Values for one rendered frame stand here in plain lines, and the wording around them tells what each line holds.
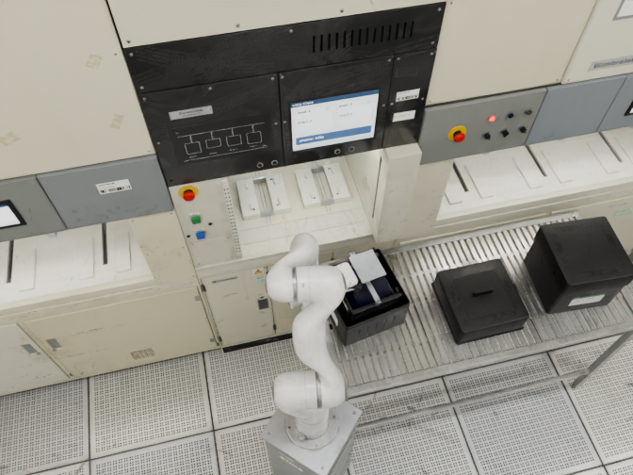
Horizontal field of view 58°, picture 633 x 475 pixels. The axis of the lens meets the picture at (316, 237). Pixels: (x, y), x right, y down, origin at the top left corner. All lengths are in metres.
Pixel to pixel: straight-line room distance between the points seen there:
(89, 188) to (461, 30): 1.24
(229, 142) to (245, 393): 1.59
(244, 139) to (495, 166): 1.37
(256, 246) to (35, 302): 0.91
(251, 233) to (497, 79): 1.16
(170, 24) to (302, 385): 1.09
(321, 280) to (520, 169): 1.48
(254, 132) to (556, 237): 1.28
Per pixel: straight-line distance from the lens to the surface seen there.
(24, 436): 3.32
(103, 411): 3.21
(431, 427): 3.06
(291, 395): 1.82
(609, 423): 3.35
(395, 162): 2.05
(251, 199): 2.54
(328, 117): 1.87
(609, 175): 2.98
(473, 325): 2.33
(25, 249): 2.73
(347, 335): 2.24
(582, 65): 2.19
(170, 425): 3.09
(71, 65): 1.65
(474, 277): 2.44
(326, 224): 2.49
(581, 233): 2.52
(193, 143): 1.85
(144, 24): 1.58
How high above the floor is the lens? 2.89
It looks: 56 degrees down
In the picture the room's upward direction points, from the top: straight up
